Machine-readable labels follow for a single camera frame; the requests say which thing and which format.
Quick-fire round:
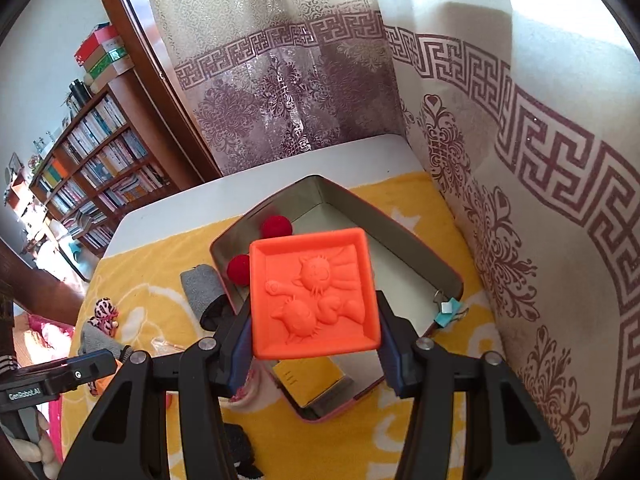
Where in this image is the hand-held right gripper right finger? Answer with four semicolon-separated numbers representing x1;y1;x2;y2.
375;290;576;480

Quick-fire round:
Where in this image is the red metal tin box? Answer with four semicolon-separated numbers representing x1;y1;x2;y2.
209;175;465;425

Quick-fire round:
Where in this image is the yellow cardboard box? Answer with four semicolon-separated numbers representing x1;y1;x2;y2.
272;357;358;408

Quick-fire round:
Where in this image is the sheer patterned curtain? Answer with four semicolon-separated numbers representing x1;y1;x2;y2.
135;0;403;177

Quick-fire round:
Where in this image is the cream patterned curtain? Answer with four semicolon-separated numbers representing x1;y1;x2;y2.
375;0;640;480

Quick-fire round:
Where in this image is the clear plastic wrapper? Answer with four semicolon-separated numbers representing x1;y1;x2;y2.
150;337;187;357

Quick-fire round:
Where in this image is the grey knitted glove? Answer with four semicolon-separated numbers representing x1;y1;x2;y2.
80;322;126;361

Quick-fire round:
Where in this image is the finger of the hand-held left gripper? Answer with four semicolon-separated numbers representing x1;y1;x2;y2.
37;350;119;391

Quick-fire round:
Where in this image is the red cardboard box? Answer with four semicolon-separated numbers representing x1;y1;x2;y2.
75;25;121;63

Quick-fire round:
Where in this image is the orange relief plastic tray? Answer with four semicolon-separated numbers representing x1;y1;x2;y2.
248;227;385;361

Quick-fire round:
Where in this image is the red pom-pom ball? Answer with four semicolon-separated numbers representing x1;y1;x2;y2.
227;255;252;286
261;215;293;239

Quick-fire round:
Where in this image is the leopard print scrunchie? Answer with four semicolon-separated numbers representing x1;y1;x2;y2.
89;297;121;333

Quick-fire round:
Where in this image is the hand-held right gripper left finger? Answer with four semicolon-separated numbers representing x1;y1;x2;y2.
57;305;256;480

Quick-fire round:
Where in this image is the teal binder clip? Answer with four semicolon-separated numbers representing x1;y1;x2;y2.
432;290;468;331

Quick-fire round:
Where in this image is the red floral bedding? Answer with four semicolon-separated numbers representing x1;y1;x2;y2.
12;310;83;356

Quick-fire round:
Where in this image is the wooden bookshelf with books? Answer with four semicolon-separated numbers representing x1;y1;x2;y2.
27;67;201;256

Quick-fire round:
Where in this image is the green cardboard box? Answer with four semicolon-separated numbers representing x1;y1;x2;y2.
82;45;128;73

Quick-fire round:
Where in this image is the grey sock with black cuff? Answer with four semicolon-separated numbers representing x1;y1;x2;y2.
180;264;236;333

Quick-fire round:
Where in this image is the yellow and white towel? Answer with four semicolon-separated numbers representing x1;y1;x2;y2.
67;170;506;480

